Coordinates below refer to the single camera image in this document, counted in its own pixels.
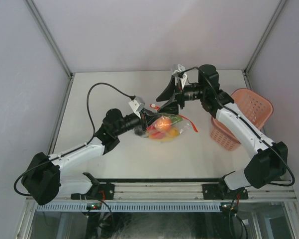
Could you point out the red fake tomato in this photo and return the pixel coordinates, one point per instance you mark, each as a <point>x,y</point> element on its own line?
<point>153,133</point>

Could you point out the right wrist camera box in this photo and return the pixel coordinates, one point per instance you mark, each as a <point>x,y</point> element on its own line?
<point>178,71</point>

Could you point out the green fake leafy vegetable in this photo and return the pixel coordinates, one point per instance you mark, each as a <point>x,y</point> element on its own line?
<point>173,118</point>

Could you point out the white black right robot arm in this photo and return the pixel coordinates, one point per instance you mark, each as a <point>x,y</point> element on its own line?
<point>268,160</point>

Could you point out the dark fake avocado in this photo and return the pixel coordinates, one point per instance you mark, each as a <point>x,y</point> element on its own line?
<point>138,131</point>

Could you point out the pink plastic basket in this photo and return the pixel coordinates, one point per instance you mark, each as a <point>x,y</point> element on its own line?
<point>242,127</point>

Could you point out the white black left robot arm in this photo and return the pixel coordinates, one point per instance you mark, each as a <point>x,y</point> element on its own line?
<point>44,178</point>

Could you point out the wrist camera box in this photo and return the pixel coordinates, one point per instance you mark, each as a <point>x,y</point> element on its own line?
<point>137,104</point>
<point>178,71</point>

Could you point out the yellow fake lemon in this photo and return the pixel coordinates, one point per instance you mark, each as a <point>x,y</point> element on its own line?
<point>173,132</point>

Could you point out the clear zip top bag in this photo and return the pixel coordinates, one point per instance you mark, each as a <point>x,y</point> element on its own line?
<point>184,125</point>

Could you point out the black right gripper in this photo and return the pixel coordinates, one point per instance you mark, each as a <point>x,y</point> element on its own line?
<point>171,106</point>

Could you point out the aluminium frame post right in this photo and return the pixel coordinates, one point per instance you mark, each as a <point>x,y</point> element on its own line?
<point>265,35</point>

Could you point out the aluminium frame post left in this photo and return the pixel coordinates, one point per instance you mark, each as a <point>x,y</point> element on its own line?
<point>43,27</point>

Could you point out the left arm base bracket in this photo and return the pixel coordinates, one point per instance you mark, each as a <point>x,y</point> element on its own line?
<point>95,190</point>

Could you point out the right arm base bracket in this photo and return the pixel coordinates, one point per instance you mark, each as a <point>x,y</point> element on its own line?
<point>214,190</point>

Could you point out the perforated cable tray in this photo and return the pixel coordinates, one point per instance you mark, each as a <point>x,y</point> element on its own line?
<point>134,207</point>

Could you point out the orange fake peach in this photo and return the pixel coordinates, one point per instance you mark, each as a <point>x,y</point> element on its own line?
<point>162,124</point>

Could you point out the aluminium frame post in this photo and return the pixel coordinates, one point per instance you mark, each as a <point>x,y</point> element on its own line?
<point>265,35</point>
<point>43,27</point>

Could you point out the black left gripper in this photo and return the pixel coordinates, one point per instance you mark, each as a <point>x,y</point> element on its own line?
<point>146,120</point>

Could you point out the aluminium mounting rail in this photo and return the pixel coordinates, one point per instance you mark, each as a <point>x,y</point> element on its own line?
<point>189,191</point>

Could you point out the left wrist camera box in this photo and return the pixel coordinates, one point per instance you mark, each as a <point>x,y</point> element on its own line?
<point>137,104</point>

